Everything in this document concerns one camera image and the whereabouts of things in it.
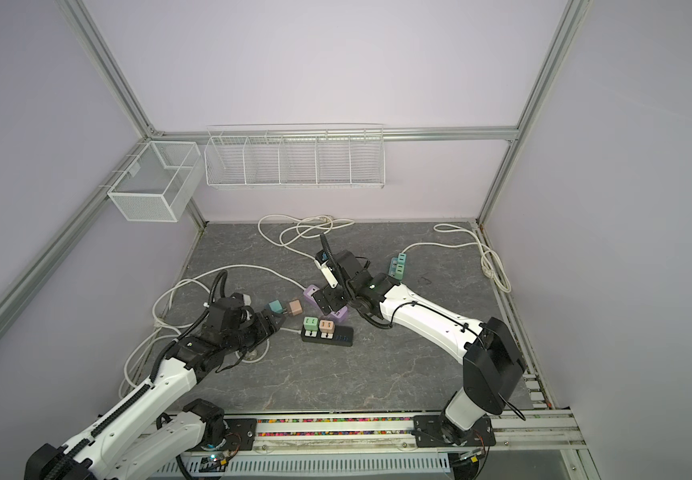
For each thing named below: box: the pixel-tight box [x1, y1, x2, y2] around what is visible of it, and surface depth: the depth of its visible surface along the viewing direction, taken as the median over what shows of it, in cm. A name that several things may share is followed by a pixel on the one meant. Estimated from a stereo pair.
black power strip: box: [301, 325, 354, 347], surface depth 90 cm
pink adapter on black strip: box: [319, 320, 335, 340], surface depth 88 cm
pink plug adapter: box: [289, 299, 303, 316], surface depth 97 cm
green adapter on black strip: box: [303, 316, 319, 337], surface depth 88 cm
